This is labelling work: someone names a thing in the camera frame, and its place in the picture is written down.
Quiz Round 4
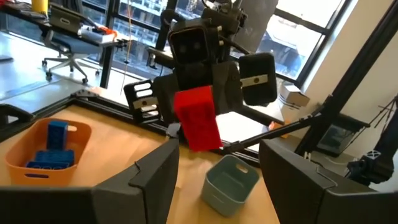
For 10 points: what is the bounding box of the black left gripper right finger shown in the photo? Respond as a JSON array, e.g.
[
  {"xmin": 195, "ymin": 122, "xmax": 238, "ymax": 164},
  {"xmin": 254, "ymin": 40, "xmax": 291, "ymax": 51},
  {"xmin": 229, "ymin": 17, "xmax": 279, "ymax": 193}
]
[{"xmin": 259, "ymin": 138, "xmax": 338, "ymax": 224}]

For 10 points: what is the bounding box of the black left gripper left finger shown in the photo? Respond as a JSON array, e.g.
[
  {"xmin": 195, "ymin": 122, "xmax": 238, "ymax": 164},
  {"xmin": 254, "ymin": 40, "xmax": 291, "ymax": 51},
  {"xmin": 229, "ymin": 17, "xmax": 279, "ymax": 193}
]
[{"xmin": 93, "ymin": 139, "xmax": 180, "ymax": 224}]

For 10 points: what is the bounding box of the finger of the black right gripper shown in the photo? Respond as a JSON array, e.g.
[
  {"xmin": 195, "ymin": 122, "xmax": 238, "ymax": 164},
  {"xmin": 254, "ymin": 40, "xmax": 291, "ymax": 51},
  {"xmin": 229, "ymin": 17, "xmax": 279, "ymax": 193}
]
[
  {"xmin": 213, "ymin": 61, "xmax": 244, "ymax": 115},
  {"xmin": 154, "ymin": 73, "xmax": 181, "ymax": 124}
]

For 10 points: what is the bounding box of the red toy brick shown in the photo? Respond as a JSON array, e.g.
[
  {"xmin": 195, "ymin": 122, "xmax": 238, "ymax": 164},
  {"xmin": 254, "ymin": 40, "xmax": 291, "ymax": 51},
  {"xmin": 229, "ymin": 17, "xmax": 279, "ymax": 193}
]
[{"xmin": 173, "ymin": 85, "xmax": 223, "ymax": 152}]

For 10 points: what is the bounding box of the blue toy brick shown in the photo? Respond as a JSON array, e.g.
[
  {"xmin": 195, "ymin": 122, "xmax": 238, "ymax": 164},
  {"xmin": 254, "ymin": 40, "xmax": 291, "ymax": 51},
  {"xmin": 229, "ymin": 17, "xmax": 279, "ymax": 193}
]
[
  {"xmin": 46, "ymin": 119, "xmax": 69, "ymax": 151},
  {"xmin": 24, "ymin": 160, "xmax": 65, "ymax": 170},
  {"xmin": 33, "ymin": 149, "xmax": 76, "ymax": 166}
]

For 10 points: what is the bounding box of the white cardboard box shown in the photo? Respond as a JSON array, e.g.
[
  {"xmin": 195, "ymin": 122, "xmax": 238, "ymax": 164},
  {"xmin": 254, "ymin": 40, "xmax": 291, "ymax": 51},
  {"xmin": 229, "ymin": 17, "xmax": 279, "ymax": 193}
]
[{"xmin": 277, "ymin": 81, "xmax": 311, "ymax": 108}]

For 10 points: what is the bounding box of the small orange object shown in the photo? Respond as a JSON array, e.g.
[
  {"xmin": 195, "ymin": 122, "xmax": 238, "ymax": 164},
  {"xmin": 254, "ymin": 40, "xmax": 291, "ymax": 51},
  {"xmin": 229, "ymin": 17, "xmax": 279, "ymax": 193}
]
[{"xmin": 269, "ymin": 120, "xmax": 292, "ymax": 139}]

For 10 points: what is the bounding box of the dark monitor screen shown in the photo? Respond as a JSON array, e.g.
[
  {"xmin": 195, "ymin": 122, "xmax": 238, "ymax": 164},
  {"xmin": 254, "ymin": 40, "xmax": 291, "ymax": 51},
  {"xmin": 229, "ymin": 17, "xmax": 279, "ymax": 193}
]
[{"xmin": 315, "ymin": 113, "xmax": 371, "ymax": 157}]

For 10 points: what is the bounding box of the grey-blue plastic bin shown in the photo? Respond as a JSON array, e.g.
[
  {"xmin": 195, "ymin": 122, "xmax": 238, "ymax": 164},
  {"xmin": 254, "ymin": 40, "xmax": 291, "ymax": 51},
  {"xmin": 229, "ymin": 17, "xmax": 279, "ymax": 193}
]
[{"xmin": 200, "ymin": 154, "xmax": 261, "ymax": 218}]

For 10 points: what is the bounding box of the orange plastic bin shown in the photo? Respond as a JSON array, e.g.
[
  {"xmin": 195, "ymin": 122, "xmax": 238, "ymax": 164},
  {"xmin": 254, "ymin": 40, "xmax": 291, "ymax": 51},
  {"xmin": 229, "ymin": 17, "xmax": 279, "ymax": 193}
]
[{"xmin": 4, "ymin": 117, "xmax": 93, "ymax": 188}]

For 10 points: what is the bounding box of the black tripod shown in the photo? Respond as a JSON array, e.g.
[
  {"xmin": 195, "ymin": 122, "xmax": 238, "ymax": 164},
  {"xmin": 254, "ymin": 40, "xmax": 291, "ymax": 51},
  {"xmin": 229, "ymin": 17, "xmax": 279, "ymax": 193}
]
[{"xmin": 346, "ymin": 95, "xmax": 398, "ymax": 187}]

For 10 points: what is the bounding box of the white tray with orange item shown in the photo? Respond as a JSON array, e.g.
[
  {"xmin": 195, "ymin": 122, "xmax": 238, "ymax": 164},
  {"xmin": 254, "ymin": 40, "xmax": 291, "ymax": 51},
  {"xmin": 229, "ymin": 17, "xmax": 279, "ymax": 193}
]
[{"xmin": 77, "ymin": 24, "xmax": 118, "ymax": 45}]

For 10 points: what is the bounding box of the grey office chair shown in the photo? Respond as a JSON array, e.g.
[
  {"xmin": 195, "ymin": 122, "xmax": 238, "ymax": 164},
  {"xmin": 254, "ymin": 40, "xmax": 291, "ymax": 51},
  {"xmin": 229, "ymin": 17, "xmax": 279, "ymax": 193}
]
[{"xmin": 41, "ymin": 29, "xmax": 101, "ymax": 85}]

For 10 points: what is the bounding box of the grey storage box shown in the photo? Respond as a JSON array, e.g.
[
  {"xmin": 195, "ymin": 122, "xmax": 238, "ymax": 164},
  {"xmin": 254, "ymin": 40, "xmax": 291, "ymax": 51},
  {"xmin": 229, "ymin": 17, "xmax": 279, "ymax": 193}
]
[{"xmin": 49, "ymin": 3, "xmax": 84, "ymax": 34}]

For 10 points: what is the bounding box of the black office desk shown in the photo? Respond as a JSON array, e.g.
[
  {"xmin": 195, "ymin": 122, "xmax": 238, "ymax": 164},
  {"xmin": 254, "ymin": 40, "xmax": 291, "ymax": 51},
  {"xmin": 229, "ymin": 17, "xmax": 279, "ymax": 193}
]
[{"xmin": 0, "ymin": 1, "xmax": 131, "ymax": 90}]

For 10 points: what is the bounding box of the yellow cylinder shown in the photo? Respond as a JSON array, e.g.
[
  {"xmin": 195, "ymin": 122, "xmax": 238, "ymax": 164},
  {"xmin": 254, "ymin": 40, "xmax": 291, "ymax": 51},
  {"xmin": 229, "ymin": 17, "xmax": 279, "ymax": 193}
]
[{"xmin": 30, "ymin": 0, "xmax": 50, "ymax": 15}]

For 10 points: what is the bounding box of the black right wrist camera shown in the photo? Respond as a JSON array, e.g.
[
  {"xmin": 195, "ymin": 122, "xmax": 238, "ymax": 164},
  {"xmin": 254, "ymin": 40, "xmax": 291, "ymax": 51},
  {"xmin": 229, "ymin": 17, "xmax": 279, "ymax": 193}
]
[{"xmin": 169, "ymin": 19, "xmax": 219, "ymax": 67}]

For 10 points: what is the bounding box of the black aluminium table frame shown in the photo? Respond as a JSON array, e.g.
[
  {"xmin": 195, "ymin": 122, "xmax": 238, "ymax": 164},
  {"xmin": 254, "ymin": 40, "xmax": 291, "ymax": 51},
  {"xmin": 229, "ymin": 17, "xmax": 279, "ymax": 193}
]
[{"xmin": 0, "ymin": 0, "xmax": 398, "ymax": 166}]

